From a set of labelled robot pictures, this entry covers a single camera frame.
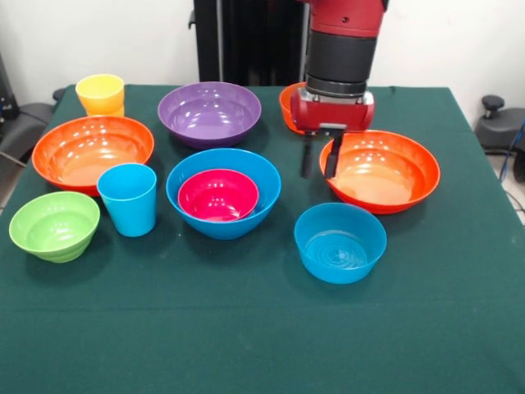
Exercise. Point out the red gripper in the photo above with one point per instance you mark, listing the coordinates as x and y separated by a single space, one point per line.
332 115

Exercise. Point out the large orange bowl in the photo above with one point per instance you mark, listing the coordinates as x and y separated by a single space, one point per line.
381 176
92 152

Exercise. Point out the pink bowl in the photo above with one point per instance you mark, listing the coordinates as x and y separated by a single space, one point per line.
217 197

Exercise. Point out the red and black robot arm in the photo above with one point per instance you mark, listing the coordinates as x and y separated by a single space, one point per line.
342 49

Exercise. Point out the small orange bowl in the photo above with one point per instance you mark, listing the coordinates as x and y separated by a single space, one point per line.
285 106

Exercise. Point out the small blue bowl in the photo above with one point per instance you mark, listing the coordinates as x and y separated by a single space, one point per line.
340 250

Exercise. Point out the large blue bowl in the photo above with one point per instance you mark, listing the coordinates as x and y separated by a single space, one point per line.
223 230

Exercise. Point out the purple bowl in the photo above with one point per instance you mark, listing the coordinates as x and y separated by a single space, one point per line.
209 113

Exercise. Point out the dark green tablecloth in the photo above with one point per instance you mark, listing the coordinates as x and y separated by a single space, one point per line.
262 308

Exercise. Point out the blue cup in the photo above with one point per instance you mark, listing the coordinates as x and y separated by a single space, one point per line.
129 205

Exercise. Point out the orange cup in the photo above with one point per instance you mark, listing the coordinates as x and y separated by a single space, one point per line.
107 111

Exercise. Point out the yellow cup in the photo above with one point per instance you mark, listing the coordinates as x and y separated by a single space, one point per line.
99 92

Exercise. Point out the green bowl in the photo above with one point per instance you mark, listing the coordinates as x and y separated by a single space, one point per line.
53 230

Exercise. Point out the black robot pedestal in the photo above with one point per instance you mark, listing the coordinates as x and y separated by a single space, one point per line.
254 41

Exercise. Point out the grey pedestal foot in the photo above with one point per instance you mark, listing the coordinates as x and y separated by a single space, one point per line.
24 127
498 127

